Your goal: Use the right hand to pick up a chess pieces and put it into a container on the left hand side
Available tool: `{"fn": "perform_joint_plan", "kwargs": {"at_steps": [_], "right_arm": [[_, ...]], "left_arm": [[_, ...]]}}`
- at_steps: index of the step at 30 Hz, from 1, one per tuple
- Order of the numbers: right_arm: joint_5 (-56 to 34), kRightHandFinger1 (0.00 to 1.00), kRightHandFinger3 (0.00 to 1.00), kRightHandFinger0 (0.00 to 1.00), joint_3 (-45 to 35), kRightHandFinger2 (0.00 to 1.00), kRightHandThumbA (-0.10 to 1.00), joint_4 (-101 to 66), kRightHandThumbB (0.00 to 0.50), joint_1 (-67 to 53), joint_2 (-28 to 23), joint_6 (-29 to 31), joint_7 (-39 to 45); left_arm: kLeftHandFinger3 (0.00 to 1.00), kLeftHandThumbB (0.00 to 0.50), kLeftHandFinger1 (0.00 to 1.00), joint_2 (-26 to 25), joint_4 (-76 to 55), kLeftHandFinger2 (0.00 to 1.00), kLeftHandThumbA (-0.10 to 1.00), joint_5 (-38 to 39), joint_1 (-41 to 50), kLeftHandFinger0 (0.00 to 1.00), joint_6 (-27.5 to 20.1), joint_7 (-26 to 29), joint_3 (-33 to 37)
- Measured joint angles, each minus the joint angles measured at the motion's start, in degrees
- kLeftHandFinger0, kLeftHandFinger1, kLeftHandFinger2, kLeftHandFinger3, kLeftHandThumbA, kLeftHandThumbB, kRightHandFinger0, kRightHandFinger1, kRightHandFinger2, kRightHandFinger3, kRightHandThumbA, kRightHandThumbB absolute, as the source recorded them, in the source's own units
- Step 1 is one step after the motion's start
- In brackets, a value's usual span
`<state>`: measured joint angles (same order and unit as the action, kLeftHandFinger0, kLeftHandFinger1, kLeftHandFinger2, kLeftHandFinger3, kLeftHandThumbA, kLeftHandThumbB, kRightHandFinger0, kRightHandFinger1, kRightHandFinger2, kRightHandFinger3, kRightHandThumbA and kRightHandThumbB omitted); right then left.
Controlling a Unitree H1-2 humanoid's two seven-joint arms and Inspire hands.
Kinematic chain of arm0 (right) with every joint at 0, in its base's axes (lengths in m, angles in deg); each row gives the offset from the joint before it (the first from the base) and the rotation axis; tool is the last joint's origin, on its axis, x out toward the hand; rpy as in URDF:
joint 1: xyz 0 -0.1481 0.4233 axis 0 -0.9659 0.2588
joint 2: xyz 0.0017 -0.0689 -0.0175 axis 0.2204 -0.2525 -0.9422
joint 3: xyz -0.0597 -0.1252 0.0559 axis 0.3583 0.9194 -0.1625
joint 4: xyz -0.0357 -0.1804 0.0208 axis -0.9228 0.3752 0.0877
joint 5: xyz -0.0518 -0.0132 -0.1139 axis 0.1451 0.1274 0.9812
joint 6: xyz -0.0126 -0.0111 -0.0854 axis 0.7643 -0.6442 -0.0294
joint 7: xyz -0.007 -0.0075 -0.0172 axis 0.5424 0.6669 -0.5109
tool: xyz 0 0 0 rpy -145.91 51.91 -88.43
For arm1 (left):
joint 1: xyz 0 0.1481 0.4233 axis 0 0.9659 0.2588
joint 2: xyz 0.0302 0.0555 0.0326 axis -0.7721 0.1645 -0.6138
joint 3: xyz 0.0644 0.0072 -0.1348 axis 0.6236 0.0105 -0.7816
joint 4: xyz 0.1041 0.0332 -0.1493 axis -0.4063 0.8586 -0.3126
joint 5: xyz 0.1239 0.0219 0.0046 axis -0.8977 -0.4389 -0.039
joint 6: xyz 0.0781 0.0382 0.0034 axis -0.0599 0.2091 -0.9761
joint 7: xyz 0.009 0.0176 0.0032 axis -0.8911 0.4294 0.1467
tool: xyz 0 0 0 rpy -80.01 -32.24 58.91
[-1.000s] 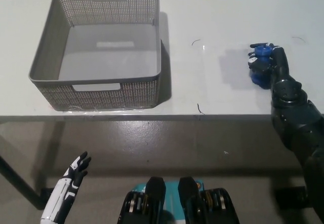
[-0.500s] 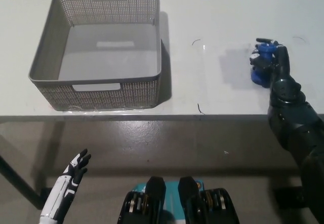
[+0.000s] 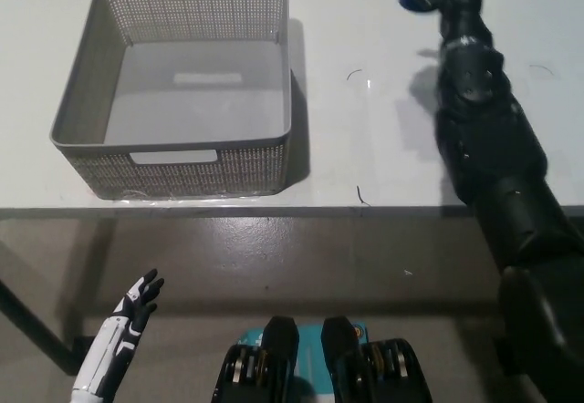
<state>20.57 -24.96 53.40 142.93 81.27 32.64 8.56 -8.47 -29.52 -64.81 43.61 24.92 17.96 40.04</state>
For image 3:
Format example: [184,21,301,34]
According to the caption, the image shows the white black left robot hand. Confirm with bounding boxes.
[70,268,166,403]

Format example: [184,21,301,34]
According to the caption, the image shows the black robot legs with teal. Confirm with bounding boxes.
[212,315,433,403]

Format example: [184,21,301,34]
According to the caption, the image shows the grey perforated plastic basket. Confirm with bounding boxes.
[48,0,293,201]

